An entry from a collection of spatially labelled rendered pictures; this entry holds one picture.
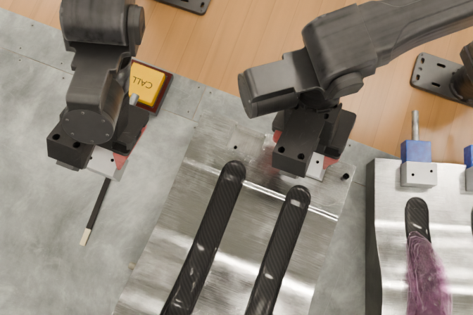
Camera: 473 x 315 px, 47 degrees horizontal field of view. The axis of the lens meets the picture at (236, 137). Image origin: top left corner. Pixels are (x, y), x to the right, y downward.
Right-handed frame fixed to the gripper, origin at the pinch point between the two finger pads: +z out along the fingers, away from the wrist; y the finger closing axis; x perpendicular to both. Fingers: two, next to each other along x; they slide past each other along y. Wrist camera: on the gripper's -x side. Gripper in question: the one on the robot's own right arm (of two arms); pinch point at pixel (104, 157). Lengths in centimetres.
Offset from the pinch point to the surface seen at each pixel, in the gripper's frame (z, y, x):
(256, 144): 2.3, 19.8, 14.9
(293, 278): 8.8, 32.2, -2.0
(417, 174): -1.4, 45.6, 17.8
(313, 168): -3.8, 29.0, 8.9
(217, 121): -0.3, 12.6, 14.1
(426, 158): -2, 47, 21
